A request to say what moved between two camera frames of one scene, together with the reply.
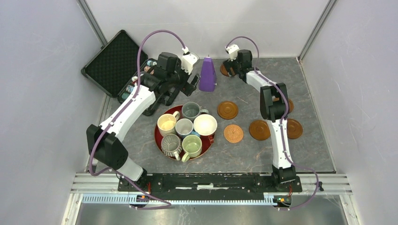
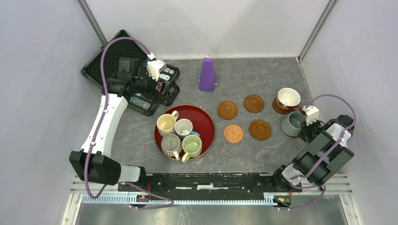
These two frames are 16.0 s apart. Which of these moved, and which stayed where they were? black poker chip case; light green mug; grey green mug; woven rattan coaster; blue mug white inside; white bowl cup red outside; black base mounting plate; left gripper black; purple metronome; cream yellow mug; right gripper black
Moved: grey green mug; right gripper black; left gripper black; white bowl cup red outside
Stayed: light green mug; purple metronome; blue mug white inside; black poker chip case; cream yellow mug; black base mounting plate; woven rattan coaster
